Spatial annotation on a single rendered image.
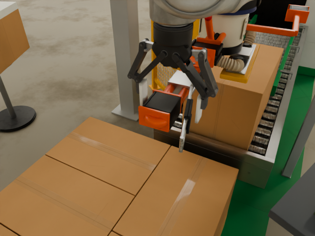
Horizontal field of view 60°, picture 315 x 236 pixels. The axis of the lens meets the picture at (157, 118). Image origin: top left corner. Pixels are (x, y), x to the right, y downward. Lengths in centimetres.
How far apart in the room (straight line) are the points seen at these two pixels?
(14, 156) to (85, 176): 119
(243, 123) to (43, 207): 106
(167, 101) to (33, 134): 221
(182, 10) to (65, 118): 258
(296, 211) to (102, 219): 79
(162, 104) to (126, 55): 182
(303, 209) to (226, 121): 58
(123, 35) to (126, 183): 133
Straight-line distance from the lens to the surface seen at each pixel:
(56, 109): 298
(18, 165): 249
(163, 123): 59
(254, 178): 163
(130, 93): 259
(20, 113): 301
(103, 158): 155
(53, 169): 157
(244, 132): 152
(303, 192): 126
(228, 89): 141
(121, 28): 234
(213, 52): 87
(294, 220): 116
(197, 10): 29
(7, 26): 258
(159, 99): 63
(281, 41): 318
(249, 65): 113
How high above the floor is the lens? 164
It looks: 38 degrees down
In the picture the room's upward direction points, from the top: straight up
